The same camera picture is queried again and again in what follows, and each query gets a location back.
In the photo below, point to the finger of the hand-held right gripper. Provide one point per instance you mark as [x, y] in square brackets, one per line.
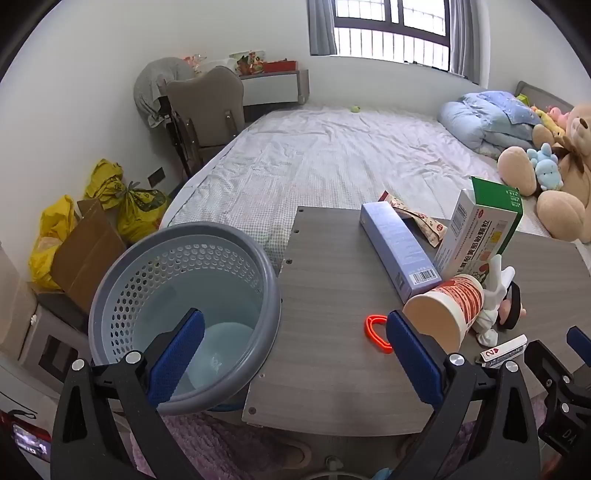
[547, 374]
[581, 338]

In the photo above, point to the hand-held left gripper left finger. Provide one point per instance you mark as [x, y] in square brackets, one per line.
[178, 355]

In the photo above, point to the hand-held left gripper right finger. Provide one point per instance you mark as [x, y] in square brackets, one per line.
[411, 360]

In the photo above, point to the playing card box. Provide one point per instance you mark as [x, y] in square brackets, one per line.
[503, 350]

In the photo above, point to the red printed paper cup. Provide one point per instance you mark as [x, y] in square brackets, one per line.
[443, 309]

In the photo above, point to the black band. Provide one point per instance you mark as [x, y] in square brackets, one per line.
[515, 295]

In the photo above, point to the white cloth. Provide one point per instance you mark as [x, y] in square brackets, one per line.
[496, 277]

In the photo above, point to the grey perforated plastic basket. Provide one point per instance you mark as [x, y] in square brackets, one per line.
[138, 258]

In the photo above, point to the purple cardboard box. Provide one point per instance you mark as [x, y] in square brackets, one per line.
[397, 249]

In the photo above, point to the green and white medicine box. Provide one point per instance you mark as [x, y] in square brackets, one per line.
[471, 230]

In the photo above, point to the purple fluffy rug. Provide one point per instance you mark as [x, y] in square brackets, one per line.
[221, 447]

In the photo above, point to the grey and black box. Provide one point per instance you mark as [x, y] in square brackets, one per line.
[51, 341]

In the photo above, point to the brown cardboard box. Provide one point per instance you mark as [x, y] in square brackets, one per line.
[87, 258]

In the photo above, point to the beige printed snack wrapper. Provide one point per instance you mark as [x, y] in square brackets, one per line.
[429, 228]

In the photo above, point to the yellow bag with green print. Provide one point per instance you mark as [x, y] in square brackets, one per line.
[141, 212]

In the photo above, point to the beige box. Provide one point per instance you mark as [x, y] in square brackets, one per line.
[16, 309]

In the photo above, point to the blue plush toy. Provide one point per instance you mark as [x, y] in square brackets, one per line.
[547, 170]

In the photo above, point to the large yellow plastic bag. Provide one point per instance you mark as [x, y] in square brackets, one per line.
[51, 240]

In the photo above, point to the large brown teddy bear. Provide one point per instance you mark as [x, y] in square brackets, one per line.
[577, 161]

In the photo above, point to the small yellow plastic bag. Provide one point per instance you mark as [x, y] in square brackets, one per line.
[105, 182]

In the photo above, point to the yellow plush toy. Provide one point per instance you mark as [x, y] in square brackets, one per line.
[547, 121]

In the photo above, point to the pink plush toy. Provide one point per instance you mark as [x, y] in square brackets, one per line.
[559, 115]

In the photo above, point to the bed with checked sheet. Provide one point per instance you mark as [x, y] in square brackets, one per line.
[323, 152]

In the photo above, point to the blue printed pillow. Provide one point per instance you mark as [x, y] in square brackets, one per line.
[508, 108]

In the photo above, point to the blue folded quilt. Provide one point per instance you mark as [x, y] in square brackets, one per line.
[461, 124]

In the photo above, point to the grey headboard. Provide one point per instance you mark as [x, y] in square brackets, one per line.
[545, 94]

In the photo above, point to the grey upholstered chair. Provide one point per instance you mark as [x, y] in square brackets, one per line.
[203, 110]

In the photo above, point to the grey cloth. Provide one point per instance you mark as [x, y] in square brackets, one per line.
[152, 83]

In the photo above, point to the grey and white nightstand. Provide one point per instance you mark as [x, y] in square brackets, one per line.
[272, 90]

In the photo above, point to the orange wrapped item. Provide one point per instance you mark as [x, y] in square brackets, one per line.
[194, 63]

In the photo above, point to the white printed box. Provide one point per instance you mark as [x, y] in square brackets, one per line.
[249, 62]

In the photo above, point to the red box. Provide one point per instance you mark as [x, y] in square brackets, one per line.
[279, 67]

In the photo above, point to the grey curtain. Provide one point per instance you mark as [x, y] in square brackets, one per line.
[321, 27]
[464, 41]

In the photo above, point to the barred window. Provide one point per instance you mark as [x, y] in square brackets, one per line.
[392, 32]

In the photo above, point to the black wall socket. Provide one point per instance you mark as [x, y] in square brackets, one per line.
[156, 176]

